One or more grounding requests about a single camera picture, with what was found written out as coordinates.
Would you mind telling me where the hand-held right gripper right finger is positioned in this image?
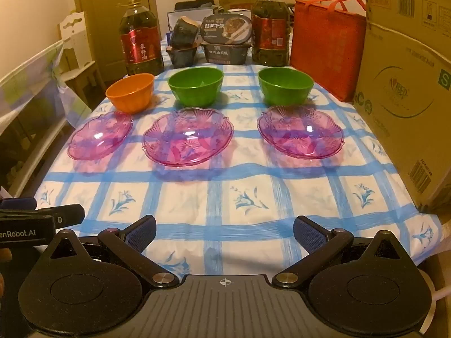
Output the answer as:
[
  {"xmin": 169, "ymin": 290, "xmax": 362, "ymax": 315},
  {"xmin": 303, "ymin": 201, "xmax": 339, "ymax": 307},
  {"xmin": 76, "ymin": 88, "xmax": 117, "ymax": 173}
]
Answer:
[{"xmin": 273, "ymin": 215, "xmax": 407, "ymax": 289}]

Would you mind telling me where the dark instant meal box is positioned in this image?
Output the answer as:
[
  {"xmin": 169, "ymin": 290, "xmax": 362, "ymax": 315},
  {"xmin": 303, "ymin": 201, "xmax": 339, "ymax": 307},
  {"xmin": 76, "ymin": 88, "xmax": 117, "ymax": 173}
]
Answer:
[{"xmin": 201, "ymin": 41, "xmax": 253, "ymax": 66}]

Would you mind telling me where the green plastic bowl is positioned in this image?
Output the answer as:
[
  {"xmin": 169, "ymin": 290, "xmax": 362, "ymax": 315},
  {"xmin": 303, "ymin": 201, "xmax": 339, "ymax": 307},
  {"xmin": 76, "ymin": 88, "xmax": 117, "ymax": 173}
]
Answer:
[
  {"xmin": 167, "ymin": 67, "xmax": 225, "ymax": 107},
  {"xmin": 258, "ymin": 68, "xmax": 314, "ymax": 106}
]

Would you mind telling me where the white wooden chair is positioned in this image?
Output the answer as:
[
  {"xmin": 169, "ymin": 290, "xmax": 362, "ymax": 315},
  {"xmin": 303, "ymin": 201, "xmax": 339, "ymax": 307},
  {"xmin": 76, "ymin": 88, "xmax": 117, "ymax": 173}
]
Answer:
[{"xmin": 58, "ymin": 10, "xmax": 106, "ymax": 106}]

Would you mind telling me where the purple transparent plate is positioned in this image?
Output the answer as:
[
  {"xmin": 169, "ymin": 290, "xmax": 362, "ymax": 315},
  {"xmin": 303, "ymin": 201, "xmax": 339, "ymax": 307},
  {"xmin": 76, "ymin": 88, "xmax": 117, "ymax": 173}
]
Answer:
[
  {"xmin": 142, "ymin": 107, "xmax": 235, "ymax": 166},
  {"xmin": 257, "ymin": 106, "xmax": 345, "ymax": 158},
  {"xmin": 67, "ymin": 111, "xmax": 134, "ymax": 161}
]

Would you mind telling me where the red tote bag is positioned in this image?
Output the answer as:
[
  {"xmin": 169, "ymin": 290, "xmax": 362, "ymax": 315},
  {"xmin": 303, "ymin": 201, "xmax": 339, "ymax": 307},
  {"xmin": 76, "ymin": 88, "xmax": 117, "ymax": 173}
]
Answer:
[{"xmin": 289, "ymin": 0, "xmax": 367, "ymax": 103}]

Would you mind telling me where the cooking oil bottle red label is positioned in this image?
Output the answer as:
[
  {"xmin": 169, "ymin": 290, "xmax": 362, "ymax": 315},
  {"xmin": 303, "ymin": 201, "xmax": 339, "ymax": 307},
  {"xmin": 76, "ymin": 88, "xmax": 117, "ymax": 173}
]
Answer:
[
  {"xmin": 251, "ymin": 0, "xmax": 291, "ymax": 67},
  {"xmin": 119, "ymin": 0, "xmax": 165, "ymax": 76}
]

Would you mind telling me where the orange plastic bowl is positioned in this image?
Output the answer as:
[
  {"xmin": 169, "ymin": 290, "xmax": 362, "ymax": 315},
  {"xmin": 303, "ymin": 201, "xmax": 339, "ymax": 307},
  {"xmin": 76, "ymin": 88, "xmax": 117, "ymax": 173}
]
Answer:
[{"xmin": 106, "ymin": 73, "xmax": 155, "ymax": 114}]

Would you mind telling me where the black bag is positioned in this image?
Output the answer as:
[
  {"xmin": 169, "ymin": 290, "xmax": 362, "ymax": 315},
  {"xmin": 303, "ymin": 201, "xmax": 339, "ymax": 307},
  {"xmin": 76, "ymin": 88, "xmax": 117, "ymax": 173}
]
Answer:
[{"xmin": 174, "ymin": 2, "xmax": 215, "ymax": 12}]

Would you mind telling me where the large cardboard box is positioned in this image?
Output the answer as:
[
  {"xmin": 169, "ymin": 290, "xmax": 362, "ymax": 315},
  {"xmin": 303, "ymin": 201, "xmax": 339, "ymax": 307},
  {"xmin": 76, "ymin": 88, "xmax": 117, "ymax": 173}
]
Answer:
[{"xmin": 352, "ymin": 0, "xmax": 451, "ymax": 214}]

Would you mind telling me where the grey instant meal tray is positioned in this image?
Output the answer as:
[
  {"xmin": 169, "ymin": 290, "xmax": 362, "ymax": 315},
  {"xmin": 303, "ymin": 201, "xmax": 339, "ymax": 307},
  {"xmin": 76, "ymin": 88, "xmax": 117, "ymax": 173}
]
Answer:
[{"xmin": 200, "ymin": 15, "xmax": 252, "ymax": 46}]

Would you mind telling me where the blue checked floral tablecloth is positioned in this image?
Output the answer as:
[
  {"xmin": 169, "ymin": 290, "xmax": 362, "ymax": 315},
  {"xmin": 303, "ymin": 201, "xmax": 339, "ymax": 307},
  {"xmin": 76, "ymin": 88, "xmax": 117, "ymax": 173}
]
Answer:
[{"xmin": 33, "ymin": 39, "xmax": 445, "ymax": 282}]

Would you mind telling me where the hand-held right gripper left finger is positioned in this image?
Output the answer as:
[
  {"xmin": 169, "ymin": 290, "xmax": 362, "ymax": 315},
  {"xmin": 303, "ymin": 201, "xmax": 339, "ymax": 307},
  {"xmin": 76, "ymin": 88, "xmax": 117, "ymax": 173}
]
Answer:
[{"xmin": 44, "ymin": 215, "xmax": 180, "ymax": 289}]

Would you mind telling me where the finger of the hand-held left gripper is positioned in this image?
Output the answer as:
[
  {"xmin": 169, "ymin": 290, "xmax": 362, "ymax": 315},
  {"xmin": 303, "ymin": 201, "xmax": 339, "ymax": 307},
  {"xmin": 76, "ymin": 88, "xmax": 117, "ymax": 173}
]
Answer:
[
  {"xmin": 0, "ymin": 204, "xmax": 85, "ymax": 226},
  {"xmin": 0, "ymin": 197, "xmax": 37, "ymax": 210}
]

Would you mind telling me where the wooden door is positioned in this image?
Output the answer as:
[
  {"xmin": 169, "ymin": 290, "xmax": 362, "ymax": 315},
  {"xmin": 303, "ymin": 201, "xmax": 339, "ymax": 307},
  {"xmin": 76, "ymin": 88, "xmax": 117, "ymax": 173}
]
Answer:
[{"xmin": 70, "ymin": 0, "xmax": 154, "ymax": 74}]

